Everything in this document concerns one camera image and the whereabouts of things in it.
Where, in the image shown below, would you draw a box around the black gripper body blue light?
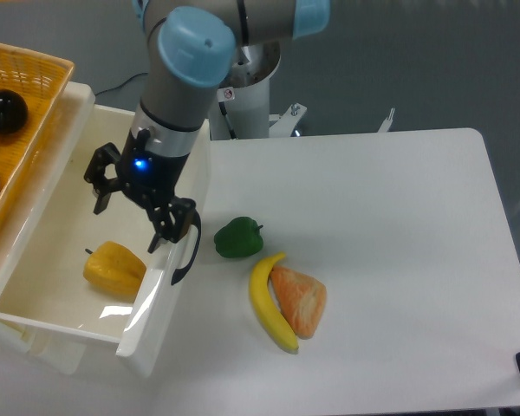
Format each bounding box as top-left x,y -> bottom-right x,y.
112,129 -> 191,217

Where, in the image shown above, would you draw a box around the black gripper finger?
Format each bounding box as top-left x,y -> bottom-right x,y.
83,142 -> 121,215
146,197 -> 197,254

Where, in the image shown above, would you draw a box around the yellow bell pepper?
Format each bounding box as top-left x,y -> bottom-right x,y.
82,241 -> 146,296

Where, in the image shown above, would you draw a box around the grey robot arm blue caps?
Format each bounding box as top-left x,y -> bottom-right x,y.
84,1 -> 330,252

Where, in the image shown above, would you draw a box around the green bell pepper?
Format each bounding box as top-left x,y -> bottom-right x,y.
214,217 -> 263,258

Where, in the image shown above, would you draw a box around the white open upper drawer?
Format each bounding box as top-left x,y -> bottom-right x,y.
0,106 -> 197,377

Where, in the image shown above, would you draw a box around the white drawer cabinet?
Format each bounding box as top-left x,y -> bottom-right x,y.
0,82 -> 94,374

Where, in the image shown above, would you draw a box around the orange woven plastic basket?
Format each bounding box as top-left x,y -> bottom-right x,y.
0,43 -> 75,229

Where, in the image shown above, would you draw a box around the yellow banana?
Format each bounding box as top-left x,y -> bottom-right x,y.
249,252 -> 299,354

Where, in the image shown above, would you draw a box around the black glossy ball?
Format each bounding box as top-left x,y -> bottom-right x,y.
0,89 -> 29,134

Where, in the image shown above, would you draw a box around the orange bread wedge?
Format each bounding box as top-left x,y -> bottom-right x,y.
270,266 -> 327,339

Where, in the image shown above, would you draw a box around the dark blue drawer handle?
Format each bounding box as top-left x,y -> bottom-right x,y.
171,211 -> 202,286

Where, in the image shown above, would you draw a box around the black cable on floor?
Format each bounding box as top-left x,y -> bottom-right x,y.
94,72 -> 149,97

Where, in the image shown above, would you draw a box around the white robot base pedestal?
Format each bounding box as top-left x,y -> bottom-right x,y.
208,42 -> 281,140

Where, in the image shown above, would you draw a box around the white table clamp bracket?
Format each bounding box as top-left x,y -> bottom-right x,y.
269,103 -> 308,138

